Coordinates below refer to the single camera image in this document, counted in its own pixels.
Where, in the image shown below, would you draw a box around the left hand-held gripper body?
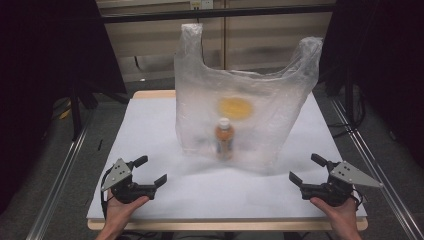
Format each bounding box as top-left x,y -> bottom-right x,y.
100,158 -> 158,205

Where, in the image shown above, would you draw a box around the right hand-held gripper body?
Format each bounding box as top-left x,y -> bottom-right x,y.
300,160 -> 384,207

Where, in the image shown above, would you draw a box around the clear plastic bag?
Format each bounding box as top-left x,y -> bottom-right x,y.
173,22 -> 325,177

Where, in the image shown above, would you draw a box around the person's left hand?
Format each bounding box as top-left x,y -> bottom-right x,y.
104,194 -> 150,234

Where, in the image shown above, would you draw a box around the person's right hand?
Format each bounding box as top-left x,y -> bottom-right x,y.
309,196 -> 360,235

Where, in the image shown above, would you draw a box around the white table mat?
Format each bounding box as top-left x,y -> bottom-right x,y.
86,92 -> 368,221

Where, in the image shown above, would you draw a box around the black tripod stand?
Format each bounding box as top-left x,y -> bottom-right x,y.
67,74 -> 132,142
323,61 -> 357,125

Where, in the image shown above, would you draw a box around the orange drink bottle white cap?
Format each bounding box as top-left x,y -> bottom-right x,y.
214,117 -> 236,161

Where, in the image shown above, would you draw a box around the wooden table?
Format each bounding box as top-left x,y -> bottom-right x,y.
86,89 -> 370,232

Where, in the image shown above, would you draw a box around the round orange fruit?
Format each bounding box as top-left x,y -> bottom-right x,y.
217,96 -> 255,121

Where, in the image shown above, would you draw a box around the dark curtain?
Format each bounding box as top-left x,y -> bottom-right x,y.
0,0 -> 128,215
317,0 -> 424,169

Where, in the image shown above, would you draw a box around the black horizontal bar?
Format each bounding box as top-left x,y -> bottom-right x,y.
99,3 -> 336,24

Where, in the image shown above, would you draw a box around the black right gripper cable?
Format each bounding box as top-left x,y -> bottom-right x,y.
349,187 -> 365,210

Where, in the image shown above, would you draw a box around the aluminium floor rail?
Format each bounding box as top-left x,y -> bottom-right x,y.
25,111 -> 97,240
329,95 -> 424,240

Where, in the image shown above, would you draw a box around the white wall socket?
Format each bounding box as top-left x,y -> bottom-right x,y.
189,0 -> 215,11

